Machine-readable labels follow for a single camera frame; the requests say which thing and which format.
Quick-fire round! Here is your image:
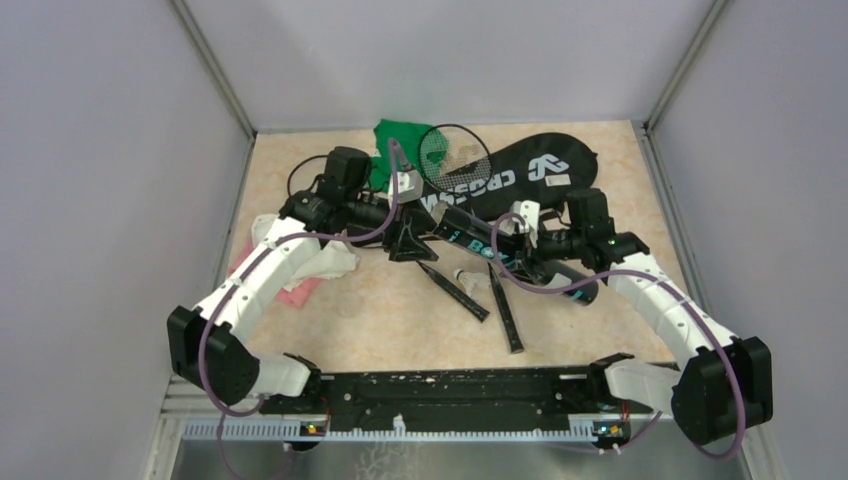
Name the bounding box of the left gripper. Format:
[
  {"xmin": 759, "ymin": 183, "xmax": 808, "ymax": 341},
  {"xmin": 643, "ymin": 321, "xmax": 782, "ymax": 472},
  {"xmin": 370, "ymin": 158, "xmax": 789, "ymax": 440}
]
[{"xmin": 345, "ymin": 191, "xmax": 440, "ymax": 263}]

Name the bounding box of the black shuttlecock tube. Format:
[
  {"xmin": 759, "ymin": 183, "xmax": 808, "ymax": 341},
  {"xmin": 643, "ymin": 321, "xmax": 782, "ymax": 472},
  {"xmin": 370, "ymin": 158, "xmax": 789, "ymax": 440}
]
[{"xmin": 431, "ymin": 204, "xmax": 586, "ymax": 289}]

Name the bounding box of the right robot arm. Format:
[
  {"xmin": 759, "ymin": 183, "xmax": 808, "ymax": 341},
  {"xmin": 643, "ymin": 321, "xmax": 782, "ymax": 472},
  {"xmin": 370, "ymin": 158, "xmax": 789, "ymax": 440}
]
[{"xmin": 491, "ymin": 188, "xmax": 774, "ymax": 455}]

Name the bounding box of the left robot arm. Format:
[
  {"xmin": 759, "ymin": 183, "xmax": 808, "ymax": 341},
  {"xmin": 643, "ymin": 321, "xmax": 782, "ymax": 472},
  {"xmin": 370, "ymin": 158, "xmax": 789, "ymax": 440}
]
[{"xmin": 166, "ymin": 138, "xmax": 423, "ymax": 417}]

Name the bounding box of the left badminton racket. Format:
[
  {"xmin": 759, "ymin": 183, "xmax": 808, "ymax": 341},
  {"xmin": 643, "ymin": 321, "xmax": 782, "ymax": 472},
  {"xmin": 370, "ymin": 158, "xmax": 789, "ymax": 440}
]
[{"xmin": 286, "ymin": 155, "xmax": 490, "ymax": 323}]

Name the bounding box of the badminton racket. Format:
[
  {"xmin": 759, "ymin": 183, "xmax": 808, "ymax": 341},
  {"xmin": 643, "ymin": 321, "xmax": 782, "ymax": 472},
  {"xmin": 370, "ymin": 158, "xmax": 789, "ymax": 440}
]
[
  {"xmin": 418, "ymin": 123, "xmax": 526, "ymax": 355},
  {"xmin": 286, "ymin": 155, "xmax": 490, "ymax": 323}
]

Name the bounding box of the right badminton racket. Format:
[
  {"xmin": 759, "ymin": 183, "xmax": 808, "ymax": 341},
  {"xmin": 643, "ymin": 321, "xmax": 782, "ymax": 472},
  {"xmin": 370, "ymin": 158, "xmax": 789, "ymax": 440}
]
[{"xmin": 418, "ymin": 123, "xmax": 526, "ymax": 355}]

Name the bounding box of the white towel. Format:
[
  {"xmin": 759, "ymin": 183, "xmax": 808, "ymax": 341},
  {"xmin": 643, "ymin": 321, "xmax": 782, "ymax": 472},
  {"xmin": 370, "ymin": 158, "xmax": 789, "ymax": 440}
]
[{"xmin": 251, "ymin": 214, "xmax": 359, "ymax": 292}]

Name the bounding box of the lower centre shuttlecock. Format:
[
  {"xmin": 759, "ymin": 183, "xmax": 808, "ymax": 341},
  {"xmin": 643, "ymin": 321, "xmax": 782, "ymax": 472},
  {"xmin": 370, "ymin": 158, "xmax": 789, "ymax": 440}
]
[{"xmin": 453, "ymin": 269, "xmax": 491, "ymax": 298}]

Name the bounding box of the black racket bag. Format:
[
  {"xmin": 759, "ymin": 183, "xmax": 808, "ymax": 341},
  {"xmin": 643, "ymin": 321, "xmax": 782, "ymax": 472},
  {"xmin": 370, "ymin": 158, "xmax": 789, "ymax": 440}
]
[{"xmin": 370, "ymin": 131, "xmax": 599, "ymax": 230}]

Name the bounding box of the green cloth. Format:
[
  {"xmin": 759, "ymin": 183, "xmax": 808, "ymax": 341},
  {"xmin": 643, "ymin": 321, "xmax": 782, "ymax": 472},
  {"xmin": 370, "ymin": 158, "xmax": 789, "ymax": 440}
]
[{"xmin": 368, "ymin": 119, "xmax": 449, "ymax": 194}]

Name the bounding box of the pink cloth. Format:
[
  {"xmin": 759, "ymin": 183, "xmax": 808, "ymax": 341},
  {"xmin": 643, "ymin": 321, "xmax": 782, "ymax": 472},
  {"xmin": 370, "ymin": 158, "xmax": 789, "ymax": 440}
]
[{"xmin": 227, "ymin": 242, "xmax": 323, "ymax": 308}]

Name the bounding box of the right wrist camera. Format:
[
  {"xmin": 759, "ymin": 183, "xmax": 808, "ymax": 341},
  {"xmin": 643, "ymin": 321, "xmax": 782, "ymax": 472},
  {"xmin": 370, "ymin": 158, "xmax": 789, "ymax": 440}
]
[{"xmin": 498, "ymin": 200, "xmax": 540, "ymax": 248}]

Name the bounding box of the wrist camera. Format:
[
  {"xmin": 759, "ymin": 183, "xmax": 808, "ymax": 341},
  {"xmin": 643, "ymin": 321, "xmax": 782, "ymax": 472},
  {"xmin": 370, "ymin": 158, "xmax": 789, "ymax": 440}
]
[
  {"xmin": 498, "ymin": 200, "xmax": 540, "ymax": 248},
  {"xmin": 388, "ymin": 170, "xmax": 424, "ymax": 204}
]

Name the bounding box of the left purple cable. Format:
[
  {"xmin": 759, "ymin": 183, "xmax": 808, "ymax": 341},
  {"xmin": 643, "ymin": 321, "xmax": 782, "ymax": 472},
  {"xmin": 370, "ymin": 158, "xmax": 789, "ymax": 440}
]
[{"xmin": 197, "ymin": 137, "xmax": 407, "ymax": 419}]

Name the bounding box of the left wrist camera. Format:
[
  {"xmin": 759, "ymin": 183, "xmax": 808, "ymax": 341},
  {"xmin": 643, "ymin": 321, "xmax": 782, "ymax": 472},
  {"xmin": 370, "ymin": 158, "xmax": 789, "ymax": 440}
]
[{"xmin": 388, "ymin": 170, "xmax": 424, "ymax": 204}]

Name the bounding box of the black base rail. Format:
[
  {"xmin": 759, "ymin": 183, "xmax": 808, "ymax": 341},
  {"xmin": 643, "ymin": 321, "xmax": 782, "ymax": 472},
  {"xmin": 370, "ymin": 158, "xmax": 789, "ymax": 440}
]
[{"xmin": 260, "ymin": 365, "xmax": 653, "ymax": 444}]

